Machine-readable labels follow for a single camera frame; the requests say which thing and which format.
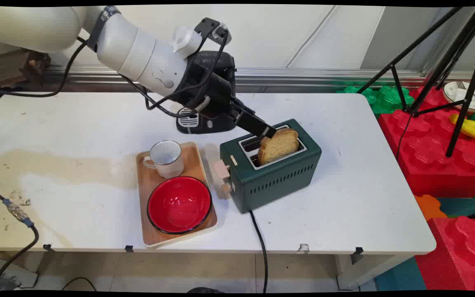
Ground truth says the black coffee machine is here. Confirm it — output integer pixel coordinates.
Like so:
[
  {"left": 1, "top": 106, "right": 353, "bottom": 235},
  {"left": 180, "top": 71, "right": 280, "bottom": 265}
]
[{"left": 175, "top": 51, "right": 238, "bottom": 135}]

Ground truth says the white enamel mug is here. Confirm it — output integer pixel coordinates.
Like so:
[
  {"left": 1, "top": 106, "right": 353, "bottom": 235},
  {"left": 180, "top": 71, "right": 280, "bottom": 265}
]
[{"left": 142, "top": 140, "right": 185, "bottom": 179}]

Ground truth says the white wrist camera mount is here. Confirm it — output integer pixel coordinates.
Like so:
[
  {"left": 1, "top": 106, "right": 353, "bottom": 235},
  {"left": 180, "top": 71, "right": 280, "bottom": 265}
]
[{"left": 171, "top": 26, "right": 203, "bottom": 54}]

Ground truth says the black cable with metal connector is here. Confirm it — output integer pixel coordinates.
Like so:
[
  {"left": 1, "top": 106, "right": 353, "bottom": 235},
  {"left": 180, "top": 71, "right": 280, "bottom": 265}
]
[{"left": 0, "top": 185, "right": 40, "bottom": 290}]

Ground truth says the toast bread slice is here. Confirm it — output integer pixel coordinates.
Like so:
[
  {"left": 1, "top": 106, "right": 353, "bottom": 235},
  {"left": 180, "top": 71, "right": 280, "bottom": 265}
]
[{"left": 257, "top": 127, "right": 300, "bottom": 166}]

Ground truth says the wooden frame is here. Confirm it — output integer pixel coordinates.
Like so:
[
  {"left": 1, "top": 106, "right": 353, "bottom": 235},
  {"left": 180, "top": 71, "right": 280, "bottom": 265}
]
[{"left": 0, "top": 49, "right": 52, "bottom": 90}]

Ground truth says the metal fork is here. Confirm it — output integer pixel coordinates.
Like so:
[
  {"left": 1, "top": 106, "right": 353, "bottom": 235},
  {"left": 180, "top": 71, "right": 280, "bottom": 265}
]
[{"left": 456, "top": 81, "right": 475, "bottom": 110}]

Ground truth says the white table leg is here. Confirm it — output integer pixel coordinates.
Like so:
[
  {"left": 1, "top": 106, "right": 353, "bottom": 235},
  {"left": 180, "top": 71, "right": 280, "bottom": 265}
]
[{"left": 336, "top": 253, "right": 416, "bottom": 291}]

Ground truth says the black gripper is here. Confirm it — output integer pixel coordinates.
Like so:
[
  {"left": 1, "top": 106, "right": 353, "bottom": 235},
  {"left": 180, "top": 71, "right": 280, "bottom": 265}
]
[{"left": 179, "top": 62, "right": 278, "bottom": 139}]

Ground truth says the beige toaster lever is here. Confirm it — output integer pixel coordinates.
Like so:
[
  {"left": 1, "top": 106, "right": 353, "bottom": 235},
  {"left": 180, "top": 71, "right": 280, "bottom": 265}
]
[{"left": 213, "top": 160, "right": 232, "bottom": 180}]

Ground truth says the dark green toaster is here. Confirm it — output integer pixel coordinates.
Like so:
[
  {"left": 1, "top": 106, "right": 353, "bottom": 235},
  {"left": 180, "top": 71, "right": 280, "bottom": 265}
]
[{"left": 220, "top": 119, "right": 322, "bottom": 214}]

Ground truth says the wooden serving tray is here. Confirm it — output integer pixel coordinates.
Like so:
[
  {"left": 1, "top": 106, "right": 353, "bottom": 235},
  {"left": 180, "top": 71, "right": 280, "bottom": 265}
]
[{"left": 136, "top": 141, "right": 218, "bottom": 248}]

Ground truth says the yellow toy banana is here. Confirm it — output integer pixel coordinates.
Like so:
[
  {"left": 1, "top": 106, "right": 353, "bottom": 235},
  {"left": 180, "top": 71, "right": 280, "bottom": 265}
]
[{"left": 449, "top": 113, "right": 475, "bottom": 143}]

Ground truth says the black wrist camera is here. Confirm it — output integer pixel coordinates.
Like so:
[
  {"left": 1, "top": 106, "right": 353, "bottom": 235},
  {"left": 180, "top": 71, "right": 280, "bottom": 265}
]
[{"left": 194, "top": 17, "right": 232, "bottom": 46}]

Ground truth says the white bowl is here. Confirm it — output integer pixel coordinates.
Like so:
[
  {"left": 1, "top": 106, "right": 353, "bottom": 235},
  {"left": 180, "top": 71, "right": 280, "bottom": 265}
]
[{"left": 442, "top": 81, "right": 475, "bottom": 114}]

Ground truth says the large red foam block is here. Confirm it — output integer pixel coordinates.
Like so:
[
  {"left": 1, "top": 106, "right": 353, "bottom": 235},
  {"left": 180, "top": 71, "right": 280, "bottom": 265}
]
[{"left": 377, "top": 85, "right": 475, "bottom": 199}]

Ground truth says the blue foam mat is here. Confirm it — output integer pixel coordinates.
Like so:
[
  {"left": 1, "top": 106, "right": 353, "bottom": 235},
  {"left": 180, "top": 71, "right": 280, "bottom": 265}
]
[{"left": 375, "top": 257, "right": 428, "bottom": 292}]

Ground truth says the aluminium wall rail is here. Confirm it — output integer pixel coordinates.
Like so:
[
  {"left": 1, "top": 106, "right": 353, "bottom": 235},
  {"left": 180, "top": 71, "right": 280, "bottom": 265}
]
[{"left": 43, "top": 65, "right": 475, "bottom": 90}]

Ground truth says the green foam block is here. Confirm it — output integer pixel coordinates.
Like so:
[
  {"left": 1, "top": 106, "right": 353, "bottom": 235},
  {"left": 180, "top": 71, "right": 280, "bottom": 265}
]
[{"left": 336, "top": 84, "right": 416, "bottom": 115}]

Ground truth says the black robot wrist cable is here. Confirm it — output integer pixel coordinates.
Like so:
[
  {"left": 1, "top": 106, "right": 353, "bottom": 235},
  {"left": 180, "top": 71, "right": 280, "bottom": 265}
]
[{"left": 0, "top": 28, "right": 230, "bottom": 119}]

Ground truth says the black toaster power cable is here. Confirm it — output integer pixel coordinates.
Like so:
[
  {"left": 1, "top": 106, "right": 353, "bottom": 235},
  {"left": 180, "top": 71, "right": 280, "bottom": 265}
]
[{"left": 249, "top": 210, "right": 269, "bottom": 293}]

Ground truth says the small red foam block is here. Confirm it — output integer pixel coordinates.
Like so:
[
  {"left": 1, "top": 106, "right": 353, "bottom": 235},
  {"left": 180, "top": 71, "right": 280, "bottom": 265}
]
[{"left": 414, "top": 216, "right": 475, "bottom": 292}]

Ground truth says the orange foam piece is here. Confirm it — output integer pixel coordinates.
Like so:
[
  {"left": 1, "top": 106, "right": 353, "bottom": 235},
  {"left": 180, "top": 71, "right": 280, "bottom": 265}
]
[{"left": 414, "top": 194, "right": 449, "bottom": 222}]

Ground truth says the black camera tripod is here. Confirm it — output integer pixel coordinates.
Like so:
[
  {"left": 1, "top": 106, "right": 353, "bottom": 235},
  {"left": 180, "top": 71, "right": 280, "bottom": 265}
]
[{"left": 356, "top": 6, "right": 475, "bottom": 158}]

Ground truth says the red bowl with black rim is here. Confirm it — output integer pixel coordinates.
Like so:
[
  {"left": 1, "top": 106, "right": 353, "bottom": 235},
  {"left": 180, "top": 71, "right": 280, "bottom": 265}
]
[{"left": 147, "top": 176, "right": 213, "bottom": 235}]

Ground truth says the teal foam mat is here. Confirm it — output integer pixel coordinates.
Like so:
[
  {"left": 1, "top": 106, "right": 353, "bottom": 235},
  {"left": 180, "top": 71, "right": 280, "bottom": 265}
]
[{"left": 437, "top": 187, "right": 475, "bottom": 219}]

